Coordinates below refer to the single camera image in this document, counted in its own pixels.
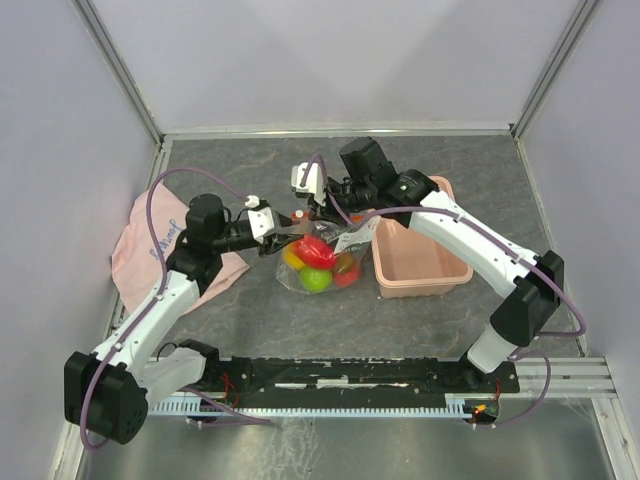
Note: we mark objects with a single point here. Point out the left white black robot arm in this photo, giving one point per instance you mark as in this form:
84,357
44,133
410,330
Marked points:
110,391

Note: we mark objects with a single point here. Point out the pink plastic bin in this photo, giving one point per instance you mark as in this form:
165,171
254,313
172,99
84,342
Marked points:
408,264

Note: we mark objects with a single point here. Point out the yellow lemon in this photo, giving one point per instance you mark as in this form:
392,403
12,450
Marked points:
292,260

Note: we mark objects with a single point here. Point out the pink folded cloth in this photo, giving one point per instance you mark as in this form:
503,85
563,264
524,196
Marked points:
135,262

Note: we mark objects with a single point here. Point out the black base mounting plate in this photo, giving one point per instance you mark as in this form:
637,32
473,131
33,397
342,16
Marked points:
340,384

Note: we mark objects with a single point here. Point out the red apple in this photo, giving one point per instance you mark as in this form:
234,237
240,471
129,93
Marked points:
347,278

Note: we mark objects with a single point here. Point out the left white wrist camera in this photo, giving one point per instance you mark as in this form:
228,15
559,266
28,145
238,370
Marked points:
262,218

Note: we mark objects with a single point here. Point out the small red fruit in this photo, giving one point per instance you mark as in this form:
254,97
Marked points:
315,253

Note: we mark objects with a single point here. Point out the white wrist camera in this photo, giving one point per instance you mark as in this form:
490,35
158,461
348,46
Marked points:
262,218
307,181

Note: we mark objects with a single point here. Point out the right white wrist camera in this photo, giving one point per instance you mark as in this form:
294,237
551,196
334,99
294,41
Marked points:
307,181

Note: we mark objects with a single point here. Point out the aluminium frame rail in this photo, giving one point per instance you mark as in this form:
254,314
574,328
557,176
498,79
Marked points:
336,133

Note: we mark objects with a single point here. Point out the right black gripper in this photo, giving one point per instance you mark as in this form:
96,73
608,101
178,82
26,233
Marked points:
333,183

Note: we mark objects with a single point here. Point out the clear zip top bag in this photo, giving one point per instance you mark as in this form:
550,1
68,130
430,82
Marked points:
339,238

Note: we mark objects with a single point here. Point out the green apple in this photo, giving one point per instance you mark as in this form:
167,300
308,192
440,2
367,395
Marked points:
315,280

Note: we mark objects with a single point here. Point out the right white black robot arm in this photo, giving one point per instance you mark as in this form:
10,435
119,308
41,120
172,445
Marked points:
530,285

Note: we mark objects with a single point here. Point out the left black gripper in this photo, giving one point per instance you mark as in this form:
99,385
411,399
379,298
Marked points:
276,241

